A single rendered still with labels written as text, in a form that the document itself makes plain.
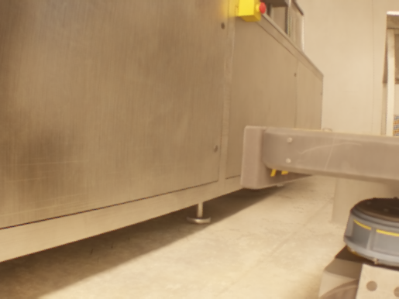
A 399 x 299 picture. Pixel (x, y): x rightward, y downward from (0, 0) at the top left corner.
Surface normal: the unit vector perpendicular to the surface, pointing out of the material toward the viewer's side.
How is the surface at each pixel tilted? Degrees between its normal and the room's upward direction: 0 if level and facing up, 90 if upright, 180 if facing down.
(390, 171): 90
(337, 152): 90
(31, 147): 90
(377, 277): 90
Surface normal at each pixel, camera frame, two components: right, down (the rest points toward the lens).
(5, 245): 0.88, 0.08
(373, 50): -0.47, 0.02
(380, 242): -0.79, -0.02
